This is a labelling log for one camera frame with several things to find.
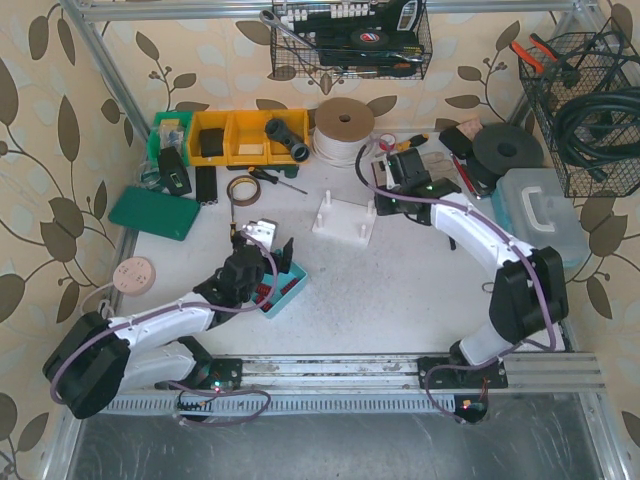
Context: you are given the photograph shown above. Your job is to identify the green flat case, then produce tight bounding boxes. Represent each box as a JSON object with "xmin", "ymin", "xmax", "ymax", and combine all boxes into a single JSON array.
[{"xmin": 108, "ymin": 186, "xmax": 200, "ymax": 241}]

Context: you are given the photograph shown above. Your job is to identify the small orange-black screwdriver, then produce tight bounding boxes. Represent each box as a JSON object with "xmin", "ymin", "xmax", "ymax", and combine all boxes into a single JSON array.
[{"xmin": 229, "ymin": 195, "xmax": 237, "ymax": 244}]

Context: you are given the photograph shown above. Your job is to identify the black aluminium profile block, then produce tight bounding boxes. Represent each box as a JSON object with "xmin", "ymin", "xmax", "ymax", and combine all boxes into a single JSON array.
[{"xmin": 195, "ymin": 166, "xmax": 218, "ymax": 205}]

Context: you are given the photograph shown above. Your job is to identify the yellow storage bins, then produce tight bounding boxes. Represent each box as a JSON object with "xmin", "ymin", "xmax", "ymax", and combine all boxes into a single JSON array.
[{"xmin": 187, "ymin": 109, "xmax": 310, "ymax": 167}]

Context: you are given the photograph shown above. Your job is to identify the grey plastic pipe fitting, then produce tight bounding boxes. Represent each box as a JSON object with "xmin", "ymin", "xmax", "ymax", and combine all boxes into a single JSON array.
[{"xmin": 265, "ymin": 118, "xmax": 310, "ymax": 163}]

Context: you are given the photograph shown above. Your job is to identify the green storage bin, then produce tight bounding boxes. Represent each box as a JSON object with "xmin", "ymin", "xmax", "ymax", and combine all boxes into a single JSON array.
[{"xmin": 147, "ymin": 112, "xmax": 193, "ymax": 166}]

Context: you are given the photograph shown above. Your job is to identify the right wire basket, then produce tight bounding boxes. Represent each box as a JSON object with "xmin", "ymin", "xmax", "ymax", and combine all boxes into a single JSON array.
[{"xmin": 517, "ymin": 30, "xmax": 639, "ymax": 198}]

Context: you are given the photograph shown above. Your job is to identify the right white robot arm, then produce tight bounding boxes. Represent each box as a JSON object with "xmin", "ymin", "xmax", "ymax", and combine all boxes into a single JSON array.
[{"xmin": 371, "ymin": 148, "xmax": 569, "ymax": 366}]

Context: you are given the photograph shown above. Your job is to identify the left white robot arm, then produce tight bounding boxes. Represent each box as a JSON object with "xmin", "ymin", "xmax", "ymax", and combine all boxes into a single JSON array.
[{"xmin": 42, "ymin": 220, "xmax": 294, "ymax": 419}]

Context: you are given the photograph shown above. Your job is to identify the black meter device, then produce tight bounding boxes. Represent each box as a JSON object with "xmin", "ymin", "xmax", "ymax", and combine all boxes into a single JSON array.
[{"xmin": 158, "ymin": 147, "xmax": 192, "ymax": 196}]

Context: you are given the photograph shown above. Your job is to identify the white coiled cord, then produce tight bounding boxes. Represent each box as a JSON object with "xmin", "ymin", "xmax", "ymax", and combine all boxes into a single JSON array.
[{"xmin": 79, "ymin": 282, "xmax": 119, "ymax": 321}]

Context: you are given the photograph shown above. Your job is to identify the orange-handled pliers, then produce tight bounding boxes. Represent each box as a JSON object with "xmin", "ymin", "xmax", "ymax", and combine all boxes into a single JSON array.
[{"xmin": 509, "ymin": 33, "xmax": 559, "ymax": 75}]

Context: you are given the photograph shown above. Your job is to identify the teal spring tray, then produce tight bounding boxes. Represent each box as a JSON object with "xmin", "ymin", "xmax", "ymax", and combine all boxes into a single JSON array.
[{"xmin": 251, "ymin": 263, "xmax": 308, "ymax": 319}]

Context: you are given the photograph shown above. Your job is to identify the teal clear storage box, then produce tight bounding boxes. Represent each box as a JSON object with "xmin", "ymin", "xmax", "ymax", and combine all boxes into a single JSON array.
[{"xmin": 491, "ymin": 168, "xmax": 589, "ymax": 270}]

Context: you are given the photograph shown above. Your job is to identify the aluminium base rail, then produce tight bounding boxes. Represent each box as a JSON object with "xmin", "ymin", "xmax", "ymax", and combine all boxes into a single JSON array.
[{"xmin": 100, "ymin": 352, "xmax": 605, "ymax": 418}]

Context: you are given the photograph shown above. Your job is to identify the white four-peg base plate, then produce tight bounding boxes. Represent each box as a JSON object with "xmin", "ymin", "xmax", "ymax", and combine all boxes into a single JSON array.
[{"xmin": 311, "ymin": 190, "xmax": 377, "ymax": 246}]

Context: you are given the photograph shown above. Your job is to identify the yellow-black bit driver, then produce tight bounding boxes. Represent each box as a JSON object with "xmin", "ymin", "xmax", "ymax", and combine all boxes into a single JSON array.
[{"xmin": 395, "ymin": 133, "xmax": 429, "ymax": 152}]

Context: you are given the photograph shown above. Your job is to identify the black-yellow flathead screwdriver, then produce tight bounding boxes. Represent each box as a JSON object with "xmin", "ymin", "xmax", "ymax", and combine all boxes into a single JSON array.
[{"xmin": 248, "ymin": 167, "xmax": 307, "ymax": 195}]

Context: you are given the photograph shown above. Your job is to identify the wire basket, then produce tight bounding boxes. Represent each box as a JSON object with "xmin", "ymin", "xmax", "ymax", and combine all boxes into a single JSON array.
[
  {"xmin": 517, "ymin": 30, "xmax": 639, "ymax": 198},
  {"xmin": 259, "ymin": 1, "xmax": 432, "ymax": 83}
]

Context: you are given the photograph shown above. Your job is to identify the black disc spool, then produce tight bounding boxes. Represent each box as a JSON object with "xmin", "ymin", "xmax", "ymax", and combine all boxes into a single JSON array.
[{"xmin": 468, "ymin": 123, "xmax": 544, "ymax": 187}]

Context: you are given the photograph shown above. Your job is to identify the coiled black hose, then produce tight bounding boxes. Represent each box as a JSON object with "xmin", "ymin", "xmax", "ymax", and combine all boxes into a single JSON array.
[{"xmin": 553, "ymin": 87, "xmax": 640, "ymax": 171}]

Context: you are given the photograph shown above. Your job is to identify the black case with sponge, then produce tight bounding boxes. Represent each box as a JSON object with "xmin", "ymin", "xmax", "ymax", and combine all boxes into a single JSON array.
[{"xmin": 439, "ymin": 118, "xmax": 483, "ymax": 159}]

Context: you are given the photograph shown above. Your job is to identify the brown packing tape roll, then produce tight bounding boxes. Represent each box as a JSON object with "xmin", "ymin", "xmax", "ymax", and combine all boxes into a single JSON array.
[{"xmin": 226, "ymin": 175, "xmax": 261, "ymax": 207}]

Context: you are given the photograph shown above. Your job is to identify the small red spring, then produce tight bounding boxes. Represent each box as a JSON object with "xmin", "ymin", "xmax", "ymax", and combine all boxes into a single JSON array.
[{"xmin": 280, "ymin": 278, "xmax": 300, "ymax": 296}]

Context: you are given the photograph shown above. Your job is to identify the top wire basket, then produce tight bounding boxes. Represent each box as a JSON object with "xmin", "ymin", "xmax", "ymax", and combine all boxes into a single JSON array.
[{"xmin": 259, "ymin": 1, "xmax": 432, "ymax": 83}]

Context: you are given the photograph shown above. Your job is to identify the black block in bin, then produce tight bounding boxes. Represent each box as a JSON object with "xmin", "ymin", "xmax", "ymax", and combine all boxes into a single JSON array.
[{"xmin": 199, "ymin": 128, "xmax": 224, "ymax": 157}]

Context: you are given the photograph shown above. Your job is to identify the red white tape roll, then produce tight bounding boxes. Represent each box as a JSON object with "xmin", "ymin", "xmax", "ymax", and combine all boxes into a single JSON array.
[{"xmin": 378, "ymin": 133, "xmax": 396, "ymax": 152}]

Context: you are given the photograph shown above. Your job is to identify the beige work glove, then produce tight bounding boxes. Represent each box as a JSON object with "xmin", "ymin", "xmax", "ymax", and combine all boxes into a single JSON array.
[{"xmin": 421, "ymin": 151, "xmax": 458, "ymax": 185}]

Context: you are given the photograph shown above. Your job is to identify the white cable spool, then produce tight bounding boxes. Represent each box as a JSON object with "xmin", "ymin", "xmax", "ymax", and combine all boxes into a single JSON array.
[{"xmin": 312, "ymin": 97, "xmax": 375, "ymax": 169}]

